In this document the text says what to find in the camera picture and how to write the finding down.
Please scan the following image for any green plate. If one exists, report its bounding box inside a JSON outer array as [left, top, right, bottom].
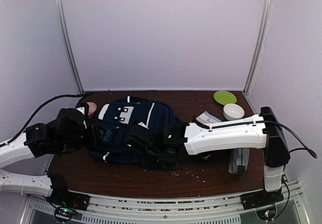
[[213, 91, 237, 105]]

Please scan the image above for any aluminium frame post left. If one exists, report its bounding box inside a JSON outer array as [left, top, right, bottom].
[[55, 0, 84, 93]]

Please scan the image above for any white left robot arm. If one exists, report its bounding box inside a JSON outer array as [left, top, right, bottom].
[[1, 103, 91, 206]]

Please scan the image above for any white bowl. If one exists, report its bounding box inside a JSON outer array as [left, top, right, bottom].
[[223, 103, 245, 121]]

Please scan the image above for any aluminium frame post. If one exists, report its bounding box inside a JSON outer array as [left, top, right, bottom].
[[244, 0, 273, 97], [55, 0, 84, 93]]

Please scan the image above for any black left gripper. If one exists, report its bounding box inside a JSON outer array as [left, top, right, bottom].
[[57, 122, 109, 153]]

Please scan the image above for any grey pencil case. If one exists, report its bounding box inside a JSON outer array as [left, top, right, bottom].
[[228, 148, 250, 176]]

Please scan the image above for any aluminium frame post right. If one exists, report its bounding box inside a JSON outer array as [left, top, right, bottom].
[[244, 0, 273, 97]]

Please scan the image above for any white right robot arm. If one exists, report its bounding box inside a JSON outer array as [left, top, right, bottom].
[[126, 107, 317, 205]]

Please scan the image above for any navy blue backpack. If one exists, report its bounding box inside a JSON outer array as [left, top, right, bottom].
[[86, 96, 188, 171]]

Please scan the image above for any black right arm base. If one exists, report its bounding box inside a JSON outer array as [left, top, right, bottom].
[[240, 188, 284, 210]]

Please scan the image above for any orange patterned bowl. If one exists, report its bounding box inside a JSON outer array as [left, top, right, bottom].
[[84, 102, 97, 116]]

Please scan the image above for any dog picture book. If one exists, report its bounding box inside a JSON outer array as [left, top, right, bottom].
[[194, 111, 221, 125]]

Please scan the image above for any aluminium front rail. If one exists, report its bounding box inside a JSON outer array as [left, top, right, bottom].
[[20, 181, 310, 224]]

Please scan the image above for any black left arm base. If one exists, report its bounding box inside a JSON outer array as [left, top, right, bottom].
[[46, 175, 90, 211]]

